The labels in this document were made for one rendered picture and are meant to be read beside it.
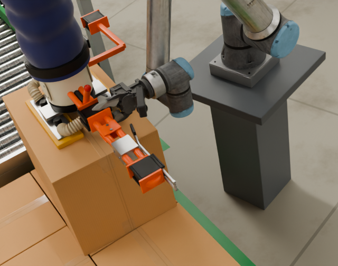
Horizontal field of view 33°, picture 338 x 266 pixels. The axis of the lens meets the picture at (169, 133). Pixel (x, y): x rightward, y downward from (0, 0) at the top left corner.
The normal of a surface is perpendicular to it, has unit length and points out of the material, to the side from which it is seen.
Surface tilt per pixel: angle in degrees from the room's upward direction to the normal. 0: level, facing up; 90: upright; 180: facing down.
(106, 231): 90
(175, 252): 0
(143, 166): 0
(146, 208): 90
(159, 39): 83
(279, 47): 95
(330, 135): 0
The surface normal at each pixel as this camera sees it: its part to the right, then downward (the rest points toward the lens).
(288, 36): 0.66, 0.47
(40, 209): -0.18, -0.74
